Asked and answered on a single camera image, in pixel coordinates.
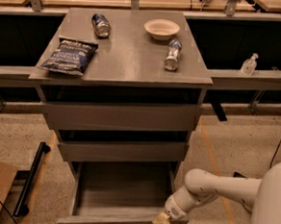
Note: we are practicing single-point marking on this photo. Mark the grey bottom drawer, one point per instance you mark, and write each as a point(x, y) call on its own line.
point(119, 192)

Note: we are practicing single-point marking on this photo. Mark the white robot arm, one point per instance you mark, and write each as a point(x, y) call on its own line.
point(262, 196)

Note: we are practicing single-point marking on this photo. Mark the grey drawer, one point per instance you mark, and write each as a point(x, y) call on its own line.
point(119, 192)
point(123, 151)
point(120, 117)

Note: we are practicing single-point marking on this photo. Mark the grey drawer cabinet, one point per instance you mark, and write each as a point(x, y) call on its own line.
point(126, 68)

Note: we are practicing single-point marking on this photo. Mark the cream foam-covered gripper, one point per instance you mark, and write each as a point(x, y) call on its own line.
point(173, 207)

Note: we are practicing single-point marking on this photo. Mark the blue soda can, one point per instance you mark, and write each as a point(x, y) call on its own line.
point(101, 25)

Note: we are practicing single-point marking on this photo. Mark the white paper bowl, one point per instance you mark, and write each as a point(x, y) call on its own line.
point(161, 29)

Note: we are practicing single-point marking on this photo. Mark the grey middle drawer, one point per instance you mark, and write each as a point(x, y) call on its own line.
point(123, 151)

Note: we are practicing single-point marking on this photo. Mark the clear plastic water bottle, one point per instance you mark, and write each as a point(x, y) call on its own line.
point(173, 55)

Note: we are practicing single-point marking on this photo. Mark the grey top drawer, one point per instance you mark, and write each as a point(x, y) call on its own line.
point(120, 117)

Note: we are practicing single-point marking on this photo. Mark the grey metal rail shelf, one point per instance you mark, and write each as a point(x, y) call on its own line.
point(28, 76)

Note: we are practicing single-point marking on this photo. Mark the black bar on floor left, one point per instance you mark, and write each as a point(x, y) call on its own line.
point(28, 176)

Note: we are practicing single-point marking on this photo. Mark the blue vinegar chips bag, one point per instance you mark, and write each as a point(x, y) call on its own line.
point(71, 57)

